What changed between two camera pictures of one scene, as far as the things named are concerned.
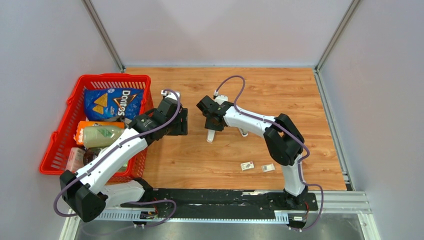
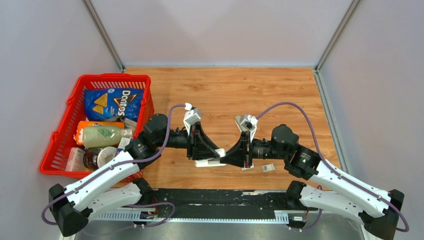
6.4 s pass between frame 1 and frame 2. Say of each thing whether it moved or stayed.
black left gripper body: moved
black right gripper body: moved
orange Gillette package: stayed
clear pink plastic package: stayed
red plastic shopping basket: stayed
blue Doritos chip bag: stayed
